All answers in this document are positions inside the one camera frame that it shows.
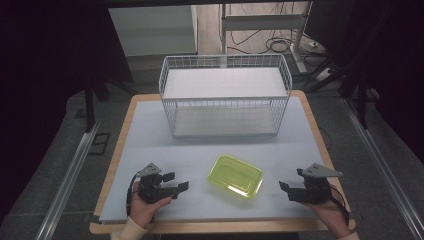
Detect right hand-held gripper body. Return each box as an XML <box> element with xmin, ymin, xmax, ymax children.
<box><xmin>287</xmin><ymin>162</ymin><xmax>344</xmax><ymax>205</ymax></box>

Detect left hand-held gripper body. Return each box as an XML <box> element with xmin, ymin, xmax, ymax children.
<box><xmin>136</xmin><ymin>162</ymin><xmax>180</xmax><ymax>205</ymax></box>

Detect yellow-green plastic tray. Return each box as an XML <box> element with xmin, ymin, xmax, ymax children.
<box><xmin>206</xmin><ymin>154</ymin><xmax>265</xmax><ymax>200</ymax></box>

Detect white wire shelf rack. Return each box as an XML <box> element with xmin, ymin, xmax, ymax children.
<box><xmin>158</xmin><ymin>53</ymin><xmax>294</xmax><ymax>138</ymax></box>

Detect person's left hand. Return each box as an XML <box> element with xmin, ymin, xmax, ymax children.
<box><xmin>129</xmin><ymin>181</ymin><xmax>174</xmax><ymax>230</ymax></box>

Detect person's right hand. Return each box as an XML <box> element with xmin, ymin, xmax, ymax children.
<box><xmin>301</xmin><ymin>185</ymin><xmax>352</xmax><ymax>240</ymax></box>

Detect light blue table mat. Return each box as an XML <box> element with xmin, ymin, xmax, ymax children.
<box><xmin>98</xmin><ymin>95</ymin><xmax>322</xmax><ymax>224</ymax></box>

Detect black floor plate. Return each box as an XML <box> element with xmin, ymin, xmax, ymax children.
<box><xmin>87</xmin><ymin>132</ymin><xmax>112</xmax><ymax>157</ymax></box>

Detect black metal stand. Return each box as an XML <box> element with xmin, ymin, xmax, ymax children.
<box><xmin>82</xmin><ymin>74</ymin><xmax>112</xmax><ymax>134</ymax></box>
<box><xmin>355</xmin><ymin>74</ymin><xmax>372</xmax><ymax>131</ymax></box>

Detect white power strip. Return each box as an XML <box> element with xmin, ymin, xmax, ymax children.
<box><xmin>314</xmin><ymin>67</ymin><xmax>335</xmax><ymax>83</ymax></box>

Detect dark curtain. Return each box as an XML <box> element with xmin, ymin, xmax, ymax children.
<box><xmin>304</xmin><ymin>0</ymin><xmax>424</xmax><ymax>164</ymax></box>
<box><xmin>0</xmin><ymin>0</ymin><xmax>134</xmax><ymax>228</ymax></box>

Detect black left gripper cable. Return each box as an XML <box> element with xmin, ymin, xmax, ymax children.
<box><xmin>125</xmin><ymin>170</ymin><xmax>142</xmax><ymax>218</ymax></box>

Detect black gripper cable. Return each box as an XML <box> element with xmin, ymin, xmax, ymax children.
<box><xmin>329</xmin><ymin>185</ymin><xmax>351</xmax><ymax>225</ymax></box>
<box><xmin>125</xmin><ymin>170</ymin><xmax>142</xmax><ymax>218</ymax></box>

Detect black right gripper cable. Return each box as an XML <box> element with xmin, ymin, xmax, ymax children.
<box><xmin>329</xmin><ymin>185</ymin><xmax>351</xmax><ymax>225</ymax></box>

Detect aluminium floor rail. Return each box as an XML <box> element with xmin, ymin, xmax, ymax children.
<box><xmin>34</xmin><ymin>120</ymin><xmax>102</xmax><ymax>240</ymax></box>
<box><xmin>341</xmin><ymin>97</ymin><xmax>424</xmax><ymax>240</ymax></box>

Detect black floor cables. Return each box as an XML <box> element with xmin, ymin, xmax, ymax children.
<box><xmin>228</xmin><ymin>29</ymin><xmax>332</xmax><ymax>68</ymax></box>

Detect white metal desk frame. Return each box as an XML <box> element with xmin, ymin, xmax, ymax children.
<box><xmin>219</xmin><ymin>1</ymin><xmax>315</xmax><ymax>75</ymax></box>

